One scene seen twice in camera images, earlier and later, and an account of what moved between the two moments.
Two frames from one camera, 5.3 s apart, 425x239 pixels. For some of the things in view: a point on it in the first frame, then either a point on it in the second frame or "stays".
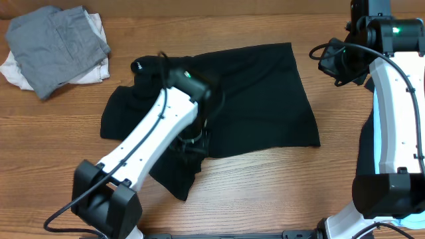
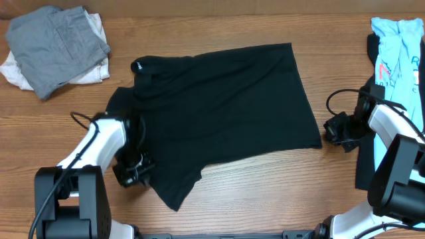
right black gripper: (332, 62) -> (337, 129)
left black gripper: (192, 150) -> (127, 180)
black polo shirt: (263, 105) stays
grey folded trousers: (54, 46) stays
